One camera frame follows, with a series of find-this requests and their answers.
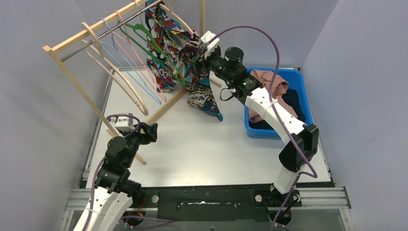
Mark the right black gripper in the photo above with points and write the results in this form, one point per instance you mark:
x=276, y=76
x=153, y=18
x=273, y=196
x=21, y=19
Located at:
x=199, y=62

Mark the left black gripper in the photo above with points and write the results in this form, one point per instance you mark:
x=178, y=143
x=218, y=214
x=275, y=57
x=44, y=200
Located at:
x=148, y=133

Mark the colourful comic print shorts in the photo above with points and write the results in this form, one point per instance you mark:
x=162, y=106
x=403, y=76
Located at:
x=181, y=46

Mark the beige wooden hanger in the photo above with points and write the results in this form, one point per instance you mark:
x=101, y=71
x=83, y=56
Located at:
x=122, y=81

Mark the dusty pink shorts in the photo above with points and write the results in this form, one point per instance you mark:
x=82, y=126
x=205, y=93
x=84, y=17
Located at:
x=265, y=77

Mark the navy blue shorts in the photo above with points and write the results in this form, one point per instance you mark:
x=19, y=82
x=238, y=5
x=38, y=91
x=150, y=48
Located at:
x=288, y=99

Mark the green plastic hanger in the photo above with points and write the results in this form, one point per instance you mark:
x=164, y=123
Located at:
x=159, y=62

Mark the light blue wire hanger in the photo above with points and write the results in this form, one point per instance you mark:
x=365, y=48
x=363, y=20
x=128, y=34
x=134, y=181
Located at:
x=146, y=83

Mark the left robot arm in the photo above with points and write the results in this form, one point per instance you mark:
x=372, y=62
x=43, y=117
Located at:
x=113, y=192

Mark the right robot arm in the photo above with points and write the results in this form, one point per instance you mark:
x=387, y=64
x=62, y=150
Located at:
x=300, y=139

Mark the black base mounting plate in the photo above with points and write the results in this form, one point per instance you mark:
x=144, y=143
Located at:
x=256, y=202

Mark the blue plastic bin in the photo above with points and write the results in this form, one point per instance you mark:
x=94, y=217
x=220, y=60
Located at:
x=296, y=82

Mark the metal hanging rod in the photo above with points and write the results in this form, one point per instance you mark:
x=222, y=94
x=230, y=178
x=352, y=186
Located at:
x=101, y=24

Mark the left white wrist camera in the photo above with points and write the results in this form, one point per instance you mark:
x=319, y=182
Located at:
x=123, y=123

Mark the aluminium table frame rail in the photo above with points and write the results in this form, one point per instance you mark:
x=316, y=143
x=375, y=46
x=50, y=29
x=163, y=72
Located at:
x=83, y=178

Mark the wooden clothes rack frame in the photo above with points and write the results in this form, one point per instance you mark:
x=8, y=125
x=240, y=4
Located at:
x=168, y=104

